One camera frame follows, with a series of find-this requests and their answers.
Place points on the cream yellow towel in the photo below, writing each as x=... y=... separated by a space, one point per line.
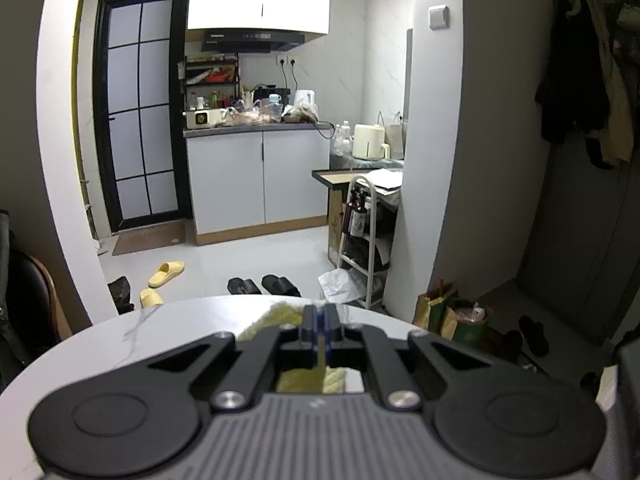
x=270 y=322

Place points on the white plastic bag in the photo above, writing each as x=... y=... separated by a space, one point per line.
x=342 y=285

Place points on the yellow slipper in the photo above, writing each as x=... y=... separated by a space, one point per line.
x=151 y=298
x=167 y=274

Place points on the clear plastic bottles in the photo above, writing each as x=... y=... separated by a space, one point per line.
x=342 y=139

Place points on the dark glass bottle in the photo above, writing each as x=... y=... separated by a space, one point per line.
x=358 y=220
x=346 y=217

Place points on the beige hanging coat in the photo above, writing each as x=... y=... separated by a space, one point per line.
x=617 y=120

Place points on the cream countertop appliance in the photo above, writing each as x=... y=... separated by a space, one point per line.
x=202 y=119

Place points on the black slipper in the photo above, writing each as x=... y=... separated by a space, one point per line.
x=244 y=286
x=281 y=286

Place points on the green and gold gift bag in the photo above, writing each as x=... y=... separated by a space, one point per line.
x=430 y=310
x=467 y=330

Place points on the white paper bag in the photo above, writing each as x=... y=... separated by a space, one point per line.
x=396 y=137

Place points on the white base cabinet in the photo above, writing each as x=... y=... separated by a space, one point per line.
x=225 y=185

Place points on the black hanging jacket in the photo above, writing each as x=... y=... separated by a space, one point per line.
x=570 y=85

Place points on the light blue jar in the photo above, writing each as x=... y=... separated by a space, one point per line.
x=274 y=107

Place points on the black range hood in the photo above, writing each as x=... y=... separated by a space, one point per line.
x=250 y=40

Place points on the pile of plastic bags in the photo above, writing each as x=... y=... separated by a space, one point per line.
x=250 y=116

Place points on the black shoe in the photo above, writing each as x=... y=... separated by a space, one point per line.
x=534 y=335
x=507 y=345

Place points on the dark chair with brown edge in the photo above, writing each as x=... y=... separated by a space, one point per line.
x=35 y=290

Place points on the white paper stack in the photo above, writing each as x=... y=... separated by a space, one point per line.
x=387 y=182

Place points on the white trolley rack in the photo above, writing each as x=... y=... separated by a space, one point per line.
x=371 y=240

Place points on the grey light switch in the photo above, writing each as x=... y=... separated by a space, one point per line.
x=438 y=16

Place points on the black framed glass door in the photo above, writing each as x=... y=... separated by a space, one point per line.
x=145 y=110

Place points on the black-edged wooden table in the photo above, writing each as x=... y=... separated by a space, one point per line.
x=340 y=177

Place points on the black spice rack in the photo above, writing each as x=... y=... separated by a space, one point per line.
x=210 y=77

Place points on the cream air fryer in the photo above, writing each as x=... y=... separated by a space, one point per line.
x=369 y=142

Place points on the brown cardboard box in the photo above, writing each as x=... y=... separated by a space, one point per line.
x=335 y=230

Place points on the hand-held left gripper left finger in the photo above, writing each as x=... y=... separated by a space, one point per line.
x=310 y=330

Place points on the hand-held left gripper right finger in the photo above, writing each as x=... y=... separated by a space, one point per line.
x=331 y=330

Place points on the grey door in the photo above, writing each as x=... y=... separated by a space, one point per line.
x=575 y=240

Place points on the grey fabric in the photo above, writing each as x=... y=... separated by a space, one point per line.
x=629 y=410

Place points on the brown doormat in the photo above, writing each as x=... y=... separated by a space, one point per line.
x=147 y=239

